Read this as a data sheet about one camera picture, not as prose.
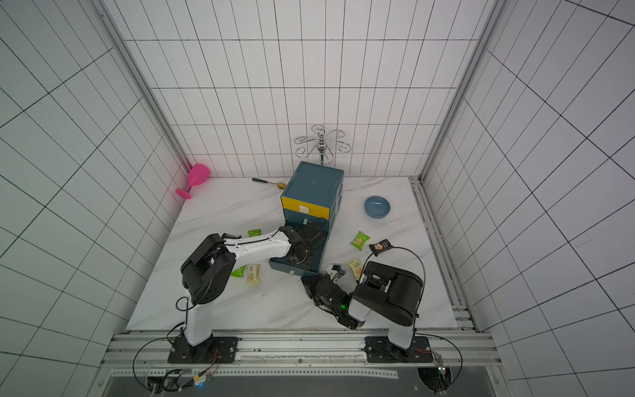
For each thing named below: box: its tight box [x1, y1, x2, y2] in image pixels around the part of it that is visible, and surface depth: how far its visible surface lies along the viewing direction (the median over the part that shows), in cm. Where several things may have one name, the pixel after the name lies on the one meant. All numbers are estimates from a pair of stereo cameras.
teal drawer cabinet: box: [281, 161, 344, 256], surface depth 89 cm
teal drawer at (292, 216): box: [282, 208, 330, 228], surface depth 92 cm
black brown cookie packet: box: [368, 238, 394, 258], surface depth 97 cm
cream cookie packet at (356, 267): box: [345, 257, 363, 282], surface depth 91 cm
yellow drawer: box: [280, 196, 330, 221], surface depth 85 cm
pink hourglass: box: [175, 162, 211, 200], surface depth 118 cm
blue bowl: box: [363, 195, 392, 220], surface depth 109 cm
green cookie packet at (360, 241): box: [349, 230, 371, 251], surface depth 99 cm
